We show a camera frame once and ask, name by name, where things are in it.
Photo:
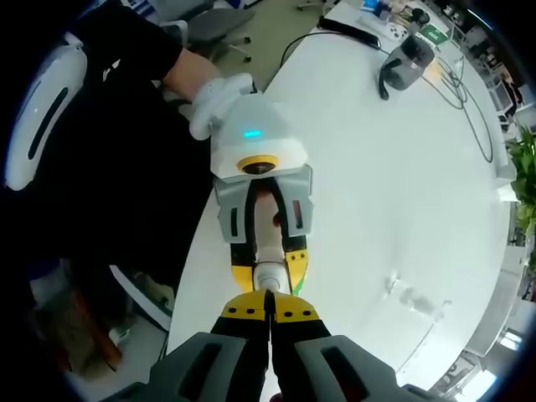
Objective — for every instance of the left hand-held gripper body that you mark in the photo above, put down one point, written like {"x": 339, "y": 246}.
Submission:
{"x": 268, "y": 151}

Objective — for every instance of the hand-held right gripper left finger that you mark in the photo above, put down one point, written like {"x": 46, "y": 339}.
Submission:
{"x": 234, "y": 368}

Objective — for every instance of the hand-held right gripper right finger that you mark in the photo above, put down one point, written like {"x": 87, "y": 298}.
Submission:
{"x": 305, "y": 368}

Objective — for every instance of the white pump bottle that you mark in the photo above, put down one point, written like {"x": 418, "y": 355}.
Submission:
{"x": 268, "y": 243}

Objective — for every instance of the person's right hand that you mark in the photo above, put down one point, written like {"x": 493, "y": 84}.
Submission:
{"x": 279, "y": 397}

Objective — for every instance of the person's black shirt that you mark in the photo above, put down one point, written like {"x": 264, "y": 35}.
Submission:
{"x": 125, "y": 167}

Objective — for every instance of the white table leg panel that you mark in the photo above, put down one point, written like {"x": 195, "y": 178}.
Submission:
{"x": 142, "y": 297}

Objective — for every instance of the grey office chair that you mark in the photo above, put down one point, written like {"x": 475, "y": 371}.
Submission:
{"x": 222, "y": 23}

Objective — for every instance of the brown blurred object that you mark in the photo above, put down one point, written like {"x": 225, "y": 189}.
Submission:
{"x": 96, "y": 326}

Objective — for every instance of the black power strip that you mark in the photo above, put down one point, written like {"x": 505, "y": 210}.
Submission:
{"x": 352, "y": 31}

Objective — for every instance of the grey headset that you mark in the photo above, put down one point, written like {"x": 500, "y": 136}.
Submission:
{"x": 408, "y": 63}

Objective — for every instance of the white game controller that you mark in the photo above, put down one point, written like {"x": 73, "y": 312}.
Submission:
{"x": 398, "y": 32}

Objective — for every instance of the blue box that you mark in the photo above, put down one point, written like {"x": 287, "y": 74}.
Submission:
{"x": 374, "y": 5}

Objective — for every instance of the green box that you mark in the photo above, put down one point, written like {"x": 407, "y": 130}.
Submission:
{"x": 435, "y": 35}

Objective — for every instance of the white worn device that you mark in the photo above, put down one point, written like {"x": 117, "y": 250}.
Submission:
{"x": 71, "y": 67}

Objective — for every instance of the green potted plant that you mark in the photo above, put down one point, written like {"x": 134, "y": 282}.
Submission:
{"x": 523, "y": 159}

